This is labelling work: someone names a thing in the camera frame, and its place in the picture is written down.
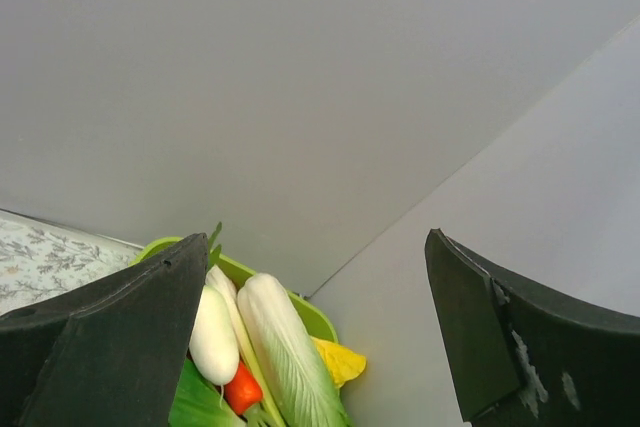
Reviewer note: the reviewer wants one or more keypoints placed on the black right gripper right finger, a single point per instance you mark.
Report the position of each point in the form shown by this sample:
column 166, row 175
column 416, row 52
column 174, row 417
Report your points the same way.
column 523, row 354

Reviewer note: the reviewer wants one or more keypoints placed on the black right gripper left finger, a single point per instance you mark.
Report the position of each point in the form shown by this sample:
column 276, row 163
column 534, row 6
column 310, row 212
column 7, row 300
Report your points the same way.
column 109, row 353

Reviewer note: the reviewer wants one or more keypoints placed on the green bok choy toy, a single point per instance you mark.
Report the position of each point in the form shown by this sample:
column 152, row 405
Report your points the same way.
column 198, row 404

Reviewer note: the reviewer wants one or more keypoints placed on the white radish toy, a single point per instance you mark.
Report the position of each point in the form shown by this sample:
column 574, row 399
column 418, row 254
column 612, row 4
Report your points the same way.
column 213, row 344

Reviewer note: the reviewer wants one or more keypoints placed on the floral patterned table mat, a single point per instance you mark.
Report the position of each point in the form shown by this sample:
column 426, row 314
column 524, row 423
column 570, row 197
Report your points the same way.
column 40, row 260

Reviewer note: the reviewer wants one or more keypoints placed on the orange carrot toy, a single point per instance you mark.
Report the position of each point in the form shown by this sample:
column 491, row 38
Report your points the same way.
column 243, row 391

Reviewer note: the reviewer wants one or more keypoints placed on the yellow pepper toy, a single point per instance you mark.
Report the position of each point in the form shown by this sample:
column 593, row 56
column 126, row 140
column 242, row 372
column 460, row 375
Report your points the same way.
column 343, row 364

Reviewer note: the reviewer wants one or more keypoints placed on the napa cabbage toy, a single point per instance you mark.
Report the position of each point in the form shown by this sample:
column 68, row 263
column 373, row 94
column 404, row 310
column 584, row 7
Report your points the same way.
column 296, row 376

